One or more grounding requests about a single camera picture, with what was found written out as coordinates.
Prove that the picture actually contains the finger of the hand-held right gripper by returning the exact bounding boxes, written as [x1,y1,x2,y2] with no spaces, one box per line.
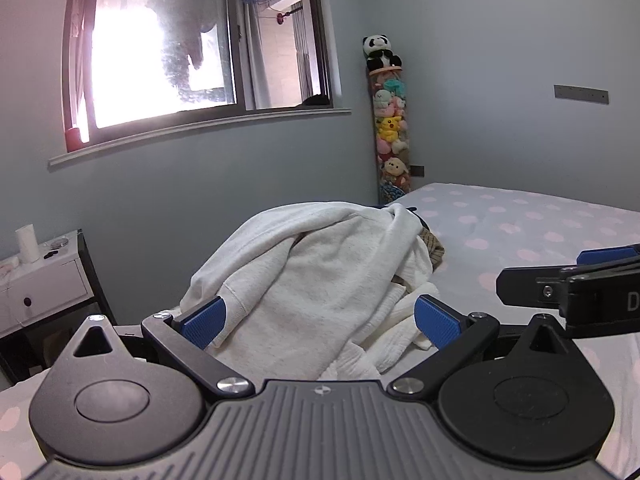
[576,243,640,267]
[496,265,567,307]

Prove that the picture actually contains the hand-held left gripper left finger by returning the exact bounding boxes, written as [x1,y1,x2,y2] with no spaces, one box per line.
[73,295,255,402]

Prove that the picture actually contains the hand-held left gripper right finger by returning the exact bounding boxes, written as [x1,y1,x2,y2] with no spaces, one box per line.
[388,294,572,402]

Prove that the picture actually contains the light grey sweatshirt navy collar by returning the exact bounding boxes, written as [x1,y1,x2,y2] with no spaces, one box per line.
[178,201,437,382]

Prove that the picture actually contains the dark hanging clothes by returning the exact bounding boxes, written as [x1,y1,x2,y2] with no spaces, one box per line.
[144,0,222,107]

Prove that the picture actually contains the white crinkled garment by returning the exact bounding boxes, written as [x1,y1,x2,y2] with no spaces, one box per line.
[320,204,442,382]

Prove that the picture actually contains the bed with pink-dotted sheet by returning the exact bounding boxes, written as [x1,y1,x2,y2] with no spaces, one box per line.
[0,182,640,480]

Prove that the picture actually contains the olive striped garment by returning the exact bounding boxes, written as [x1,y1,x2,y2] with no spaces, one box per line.
[417,224,447,269]

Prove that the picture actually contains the white nightstand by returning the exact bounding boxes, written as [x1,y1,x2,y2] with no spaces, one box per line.
[0,229,119,387]

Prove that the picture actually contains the clear tube of plush toys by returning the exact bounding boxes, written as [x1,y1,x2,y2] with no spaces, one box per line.
[367,65,417,206]

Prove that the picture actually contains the white paper roll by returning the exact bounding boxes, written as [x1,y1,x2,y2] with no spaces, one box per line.
[14,223,40,264]

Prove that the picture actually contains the panda plush toy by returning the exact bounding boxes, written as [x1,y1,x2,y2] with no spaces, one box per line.
[362,33,404,72]

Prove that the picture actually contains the grey wall plate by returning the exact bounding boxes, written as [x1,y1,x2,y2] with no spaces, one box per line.
[553,83,610,105]

